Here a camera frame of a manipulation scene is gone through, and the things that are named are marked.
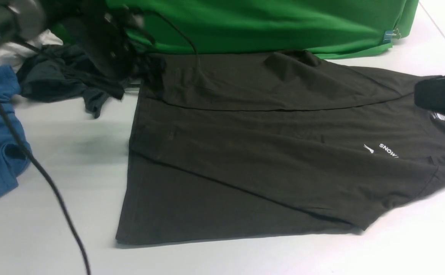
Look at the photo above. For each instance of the green backdrop cloth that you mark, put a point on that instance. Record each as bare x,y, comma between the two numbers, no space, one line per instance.
330,29

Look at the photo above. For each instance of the dark gray long-sleeve top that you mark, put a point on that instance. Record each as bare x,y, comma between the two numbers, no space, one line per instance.
271,144

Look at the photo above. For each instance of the blue binder clip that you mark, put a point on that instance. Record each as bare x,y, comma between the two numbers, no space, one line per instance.
391,36

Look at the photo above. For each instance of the dark teal crumpled garment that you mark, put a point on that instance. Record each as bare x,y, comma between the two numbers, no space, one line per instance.
63,72

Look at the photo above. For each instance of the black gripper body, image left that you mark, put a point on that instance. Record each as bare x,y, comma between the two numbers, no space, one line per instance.
102,35

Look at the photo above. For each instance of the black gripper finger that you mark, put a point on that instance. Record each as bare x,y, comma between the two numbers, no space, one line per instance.
150,69

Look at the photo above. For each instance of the white crumpled garment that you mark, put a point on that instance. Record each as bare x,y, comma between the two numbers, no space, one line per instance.
14,55

